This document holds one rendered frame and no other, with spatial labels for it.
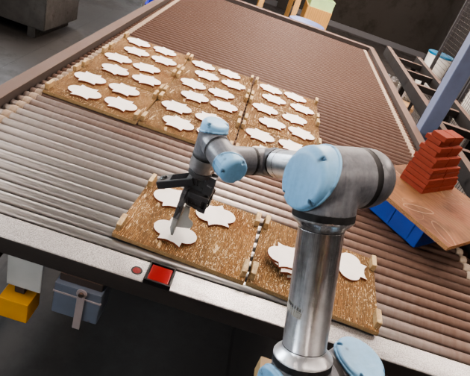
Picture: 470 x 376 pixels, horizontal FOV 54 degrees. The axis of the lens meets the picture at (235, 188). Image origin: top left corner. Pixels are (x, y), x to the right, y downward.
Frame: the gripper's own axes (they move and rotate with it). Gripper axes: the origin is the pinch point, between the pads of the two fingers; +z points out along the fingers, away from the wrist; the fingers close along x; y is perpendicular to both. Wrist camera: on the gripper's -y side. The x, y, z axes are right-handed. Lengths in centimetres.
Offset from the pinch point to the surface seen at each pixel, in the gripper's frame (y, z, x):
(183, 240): 3.9, 3.9, -2.7
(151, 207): -11.3, 4.7, 7.5
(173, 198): -6.8, 3.9, 15.8
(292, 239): 35.8, 4.7, 21.0
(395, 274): 74, 7, 28
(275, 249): 30.9, 1.4, 7.6
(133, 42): -84, 4, 148
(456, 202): 99, -6, 80
